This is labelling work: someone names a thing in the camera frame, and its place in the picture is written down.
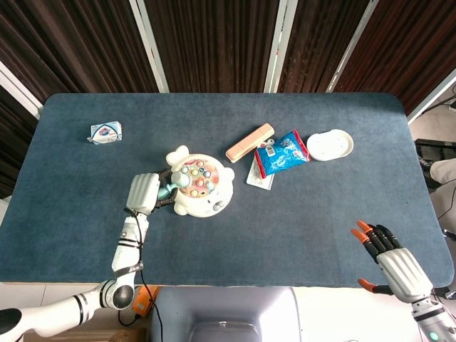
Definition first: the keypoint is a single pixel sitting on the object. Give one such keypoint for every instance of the white whack-a-mole toy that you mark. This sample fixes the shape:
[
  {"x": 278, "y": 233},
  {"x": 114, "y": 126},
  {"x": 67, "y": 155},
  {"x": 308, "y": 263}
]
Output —
[{"x": 206, "y": 204}]

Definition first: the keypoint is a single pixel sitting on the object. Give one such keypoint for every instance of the orange handheld device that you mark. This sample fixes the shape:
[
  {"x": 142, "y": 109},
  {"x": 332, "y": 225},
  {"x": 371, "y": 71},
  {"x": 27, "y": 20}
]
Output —
[{"x": 145, "y": 303}]

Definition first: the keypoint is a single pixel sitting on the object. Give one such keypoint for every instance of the black equipment case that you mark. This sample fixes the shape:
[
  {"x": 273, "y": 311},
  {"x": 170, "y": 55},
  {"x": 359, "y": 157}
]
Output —
[{"x": 425, "y": 151}]

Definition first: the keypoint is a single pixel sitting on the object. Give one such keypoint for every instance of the mint green toy hammer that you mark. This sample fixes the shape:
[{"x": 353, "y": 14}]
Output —
[{"x": 180, "y": 178}]

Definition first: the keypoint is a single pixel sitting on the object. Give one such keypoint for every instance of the dark brown pleated curtain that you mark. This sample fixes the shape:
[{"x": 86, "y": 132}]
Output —
[{"x": 221, "y": 42}]

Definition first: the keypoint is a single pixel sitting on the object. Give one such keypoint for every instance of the white metal frame post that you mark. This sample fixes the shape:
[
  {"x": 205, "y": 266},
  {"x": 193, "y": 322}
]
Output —
[
  {"x": 149, "y": 46},
  {"x": 351, "y": 46},
  {"x": 432, "y": 98},
  {"x": 279, "y": 46},
  {"x": 19, "y": 90}
]

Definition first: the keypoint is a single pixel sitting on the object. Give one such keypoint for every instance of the white round plastic tray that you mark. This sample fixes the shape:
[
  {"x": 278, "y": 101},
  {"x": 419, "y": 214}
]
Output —
[{"x": 329, "y": 146}]

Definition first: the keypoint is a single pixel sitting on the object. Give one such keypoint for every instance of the blue red snack bag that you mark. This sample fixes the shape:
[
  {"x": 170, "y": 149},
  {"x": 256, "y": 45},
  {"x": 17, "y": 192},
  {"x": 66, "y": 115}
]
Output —
[{"x": 281, "y": 156}]

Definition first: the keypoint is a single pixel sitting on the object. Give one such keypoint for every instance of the blue velvet table cloth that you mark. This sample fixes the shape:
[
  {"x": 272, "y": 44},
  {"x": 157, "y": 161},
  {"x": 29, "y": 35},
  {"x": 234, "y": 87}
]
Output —
[{"x": 249, "y": 242}]

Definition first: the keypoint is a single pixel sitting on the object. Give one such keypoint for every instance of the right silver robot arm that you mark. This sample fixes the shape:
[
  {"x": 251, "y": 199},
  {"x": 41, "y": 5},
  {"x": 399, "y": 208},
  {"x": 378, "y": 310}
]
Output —
[{"x": 434, "y": 320}]

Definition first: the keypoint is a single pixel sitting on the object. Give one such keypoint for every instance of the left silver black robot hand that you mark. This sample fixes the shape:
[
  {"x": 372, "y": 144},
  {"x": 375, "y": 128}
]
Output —
[{"x": 142, "y": 194}]

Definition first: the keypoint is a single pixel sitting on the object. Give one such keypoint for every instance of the white blue soap box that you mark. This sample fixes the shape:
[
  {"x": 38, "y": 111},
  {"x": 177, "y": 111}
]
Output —
[{"x": 105, "y": 133}]

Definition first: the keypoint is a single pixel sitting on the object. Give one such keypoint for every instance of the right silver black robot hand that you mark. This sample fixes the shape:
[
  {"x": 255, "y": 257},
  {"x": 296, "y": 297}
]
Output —
[{"x": 402, "y": 267}]

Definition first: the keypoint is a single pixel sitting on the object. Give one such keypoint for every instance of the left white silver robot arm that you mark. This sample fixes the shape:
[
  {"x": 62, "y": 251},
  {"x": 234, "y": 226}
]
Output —
[{"x": 124, "y": 249}]

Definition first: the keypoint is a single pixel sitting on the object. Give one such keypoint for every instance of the grey white robot torso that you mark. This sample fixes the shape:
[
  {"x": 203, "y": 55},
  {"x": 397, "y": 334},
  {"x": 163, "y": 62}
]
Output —
[{"x": 224, "y": 313}]

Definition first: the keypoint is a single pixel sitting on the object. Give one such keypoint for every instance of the white blister card package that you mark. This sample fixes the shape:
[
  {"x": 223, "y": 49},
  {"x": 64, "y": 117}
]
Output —
[{"x": 258, "y": 181}]

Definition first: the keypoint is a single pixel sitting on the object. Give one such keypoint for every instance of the peach plastic oblong case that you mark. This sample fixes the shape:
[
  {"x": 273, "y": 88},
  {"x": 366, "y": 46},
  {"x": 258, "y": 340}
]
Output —
[{"x": 249, "y": 142}]

